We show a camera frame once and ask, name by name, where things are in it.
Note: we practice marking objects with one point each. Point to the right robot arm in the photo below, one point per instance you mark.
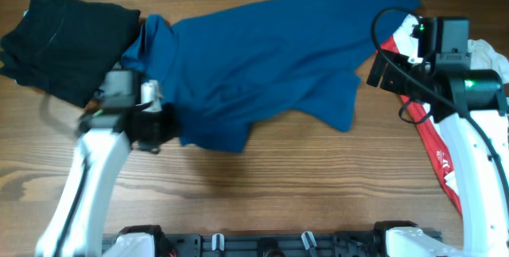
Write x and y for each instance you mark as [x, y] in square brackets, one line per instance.
[433, 65]

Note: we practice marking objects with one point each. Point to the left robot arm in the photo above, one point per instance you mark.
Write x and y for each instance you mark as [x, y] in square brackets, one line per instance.
[102, 149]

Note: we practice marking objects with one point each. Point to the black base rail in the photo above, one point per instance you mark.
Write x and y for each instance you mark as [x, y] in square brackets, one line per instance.
[337, 244]

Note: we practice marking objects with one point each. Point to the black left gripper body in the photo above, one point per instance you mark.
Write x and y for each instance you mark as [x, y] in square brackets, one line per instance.
[162, 126]

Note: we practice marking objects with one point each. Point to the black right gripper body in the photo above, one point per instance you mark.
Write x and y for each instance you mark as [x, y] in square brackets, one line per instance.
[394, 79]

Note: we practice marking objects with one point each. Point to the white printed shirt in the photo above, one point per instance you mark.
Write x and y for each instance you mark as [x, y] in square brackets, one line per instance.
[485, 57]

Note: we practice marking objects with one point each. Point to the blue polo shirt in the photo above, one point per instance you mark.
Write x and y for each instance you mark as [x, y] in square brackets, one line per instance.
[226, 71]

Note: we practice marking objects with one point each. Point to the red shirt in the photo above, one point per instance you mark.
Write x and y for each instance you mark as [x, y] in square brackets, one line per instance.
[435, 147]

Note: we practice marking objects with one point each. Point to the black folded garment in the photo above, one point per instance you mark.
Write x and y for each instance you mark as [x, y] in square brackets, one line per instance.
[66, 47]

